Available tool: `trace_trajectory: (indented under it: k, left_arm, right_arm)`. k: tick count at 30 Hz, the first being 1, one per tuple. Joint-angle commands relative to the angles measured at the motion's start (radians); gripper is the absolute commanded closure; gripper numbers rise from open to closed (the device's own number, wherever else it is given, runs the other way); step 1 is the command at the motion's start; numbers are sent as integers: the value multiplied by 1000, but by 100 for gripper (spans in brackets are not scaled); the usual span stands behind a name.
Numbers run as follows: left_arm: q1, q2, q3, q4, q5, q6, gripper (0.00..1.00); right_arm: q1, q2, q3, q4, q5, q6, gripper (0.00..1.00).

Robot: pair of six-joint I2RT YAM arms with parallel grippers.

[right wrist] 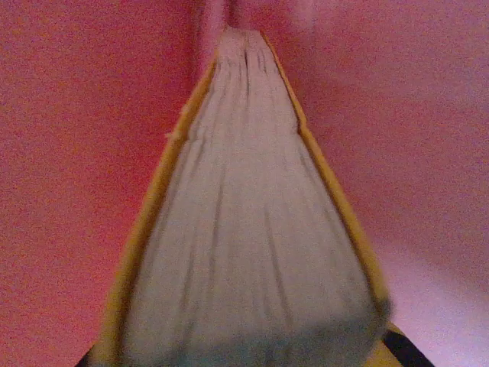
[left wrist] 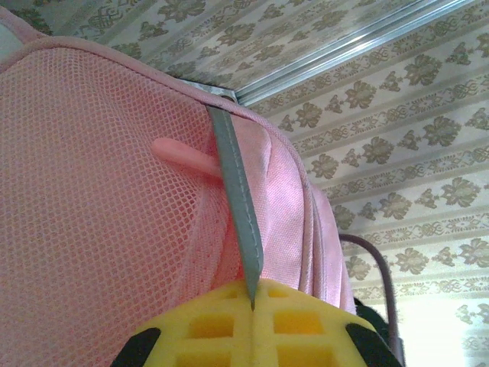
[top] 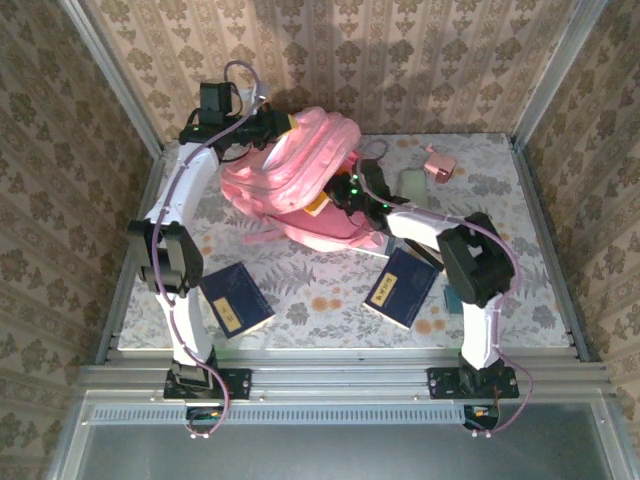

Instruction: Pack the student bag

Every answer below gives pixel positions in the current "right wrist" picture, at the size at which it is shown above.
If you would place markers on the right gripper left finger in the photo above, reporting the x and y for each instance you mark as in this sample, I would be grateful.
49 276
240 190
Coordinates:
89 361

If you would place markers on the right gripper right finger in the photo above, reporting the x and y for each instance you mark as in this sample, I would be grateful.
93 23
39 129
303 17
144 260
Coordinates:
405 355

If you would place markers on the yellow paperback book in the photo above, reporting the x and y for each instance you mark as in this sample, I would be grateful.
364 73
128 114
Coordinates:
248 229

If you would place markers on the pink student backpack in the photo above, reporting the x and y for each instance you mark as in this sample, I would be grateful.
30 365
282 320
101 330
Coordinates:
76 114

